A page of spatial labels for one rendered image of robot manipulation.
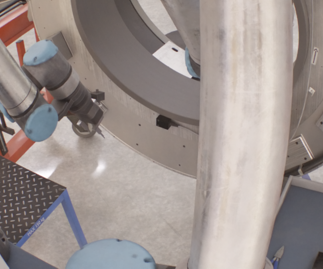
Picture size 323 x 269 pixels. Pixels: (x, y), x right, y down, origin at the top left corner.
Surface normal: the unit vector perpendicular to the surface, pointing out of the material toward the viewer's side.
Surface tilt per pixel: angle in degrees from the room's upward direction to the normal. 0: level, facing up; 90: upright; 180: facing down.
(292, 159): 90
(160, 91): 20
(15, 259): 0
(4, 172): 0
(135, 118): 90
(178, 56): 27
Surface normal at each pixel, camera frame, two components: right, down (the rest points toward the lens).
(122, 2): 0.79, -0.04
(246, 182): -0.11, 0.32
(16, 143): -0.10, -0.80
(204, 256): -0.76, 0.21
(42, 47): -0.35, -0.61
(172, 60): 0.32, -0.62
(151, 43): 0.53, -0.42
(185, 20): -0.16, 0.96
